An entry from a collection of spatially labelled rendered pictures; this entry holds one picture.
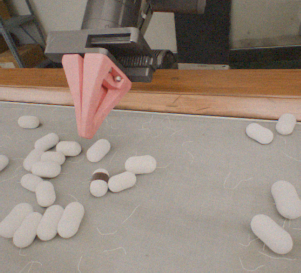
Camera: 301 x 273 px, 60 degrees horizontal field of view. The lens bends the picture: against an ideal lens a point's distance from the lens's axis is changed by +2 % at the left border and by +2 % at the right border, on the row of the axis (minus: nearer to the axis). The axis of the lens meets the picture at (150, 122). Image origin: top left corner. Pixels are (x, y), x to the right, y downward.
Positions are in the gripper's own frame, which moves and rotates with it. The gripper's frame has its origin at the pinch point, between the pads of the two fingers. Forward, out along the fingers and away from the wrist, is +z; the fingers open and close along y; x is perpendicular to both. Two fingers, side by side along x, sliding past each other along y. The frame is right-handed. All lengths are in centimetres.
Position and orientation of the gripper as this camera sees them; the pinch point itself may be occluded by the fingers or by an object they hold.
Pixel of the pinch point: (87, 129)
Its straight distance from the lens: 26.3
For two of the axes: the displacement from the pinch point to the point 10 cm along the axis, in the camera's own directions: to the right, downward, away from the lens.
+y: 9.3, 0.8, -3.6
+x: 3.3, 2.5, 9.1
